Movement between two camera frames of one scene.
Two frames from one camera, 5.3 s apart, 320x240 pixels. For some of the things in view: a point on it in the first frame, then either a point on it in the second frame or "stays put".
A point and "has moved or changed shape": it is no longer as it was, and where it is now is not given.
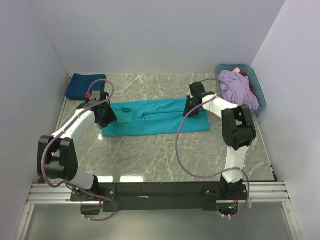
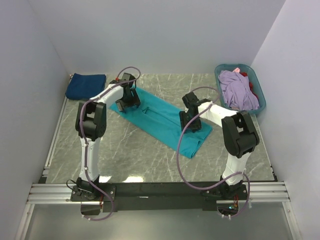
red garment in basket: [251, 85] stays put
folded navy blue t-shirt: [79, 84] stays put
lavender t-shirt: [240, 92] stays put
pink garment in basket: [237, 70] stays put
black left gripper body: [109, 116] → [128, 101]
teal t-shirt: [154, 117] has moved or changed shape
